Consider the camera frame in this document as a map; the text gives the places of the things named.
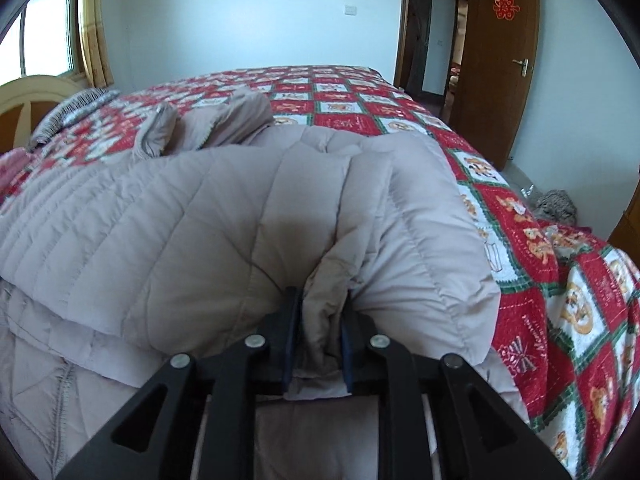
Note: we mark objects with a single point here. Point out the white wall switch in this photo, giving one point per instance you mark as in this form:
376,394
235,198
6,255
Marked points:
351,9

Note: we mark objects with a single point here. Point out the brown wooden door frame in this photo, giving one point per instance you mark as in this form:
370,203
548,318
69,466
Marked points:
400,30

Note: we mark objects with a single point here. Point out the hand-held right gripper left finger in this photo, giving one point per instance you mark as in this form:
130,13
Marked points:
293,340

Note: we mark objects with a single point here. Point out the yellow patterned curtain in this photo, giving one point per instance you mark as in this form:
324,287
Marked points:
95,25

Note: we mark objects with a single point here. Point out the pink cloth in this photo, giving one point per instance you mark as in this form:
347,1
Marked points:
11,172

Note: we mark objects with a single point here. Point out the brown wooden door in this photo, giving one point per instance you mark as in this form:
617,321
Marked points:
495,90

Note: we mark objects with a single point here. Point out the cream wooden headboard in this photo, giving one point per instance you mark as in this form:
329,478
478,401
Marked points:
20,100

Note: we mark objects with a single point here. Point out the striped grey pillow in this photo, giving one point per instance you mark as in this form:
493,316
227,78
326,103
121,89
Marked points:
70,110

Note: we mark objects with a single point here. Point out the red printed patchwork quilt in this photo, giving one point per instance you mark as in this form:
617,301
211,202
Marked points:
540,280

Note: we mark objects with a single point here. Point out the red paper door decoration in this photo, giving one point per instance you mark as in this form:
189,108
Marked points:
506,4

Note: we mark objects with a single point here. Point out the grey knitted cloth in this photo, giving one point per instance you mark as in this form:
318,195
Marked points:
556,206

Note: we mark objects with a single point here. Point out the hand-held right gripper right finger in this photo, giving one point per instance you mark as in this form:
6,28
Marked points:
350,350

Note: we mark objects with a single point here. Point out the beige quilted down jacket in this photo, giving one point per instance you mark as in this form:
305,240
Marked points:
210,220

